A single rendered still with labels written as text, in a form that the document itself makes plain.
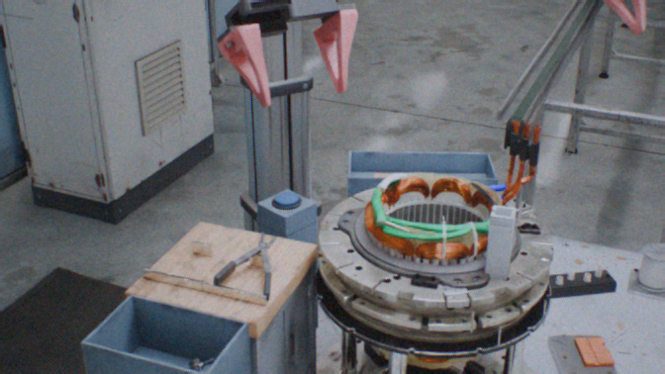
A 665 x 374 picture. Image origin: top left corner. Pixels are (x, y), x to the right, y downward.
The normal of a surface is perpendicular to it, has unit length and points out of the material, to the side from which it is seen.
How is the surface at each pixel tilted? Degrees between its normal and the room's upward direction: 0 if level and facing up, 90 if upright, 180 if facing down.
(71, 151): 91
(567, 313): 0
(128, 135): 90
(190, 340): 90
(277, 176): 90
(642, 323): 0
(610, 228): 0
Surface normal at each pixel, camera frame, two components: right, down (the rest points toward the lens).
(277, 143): 0.49, 0.39
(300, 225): 0.72, 0.31
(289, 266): 0.00, -0.89
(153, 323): -0.36, 0.42
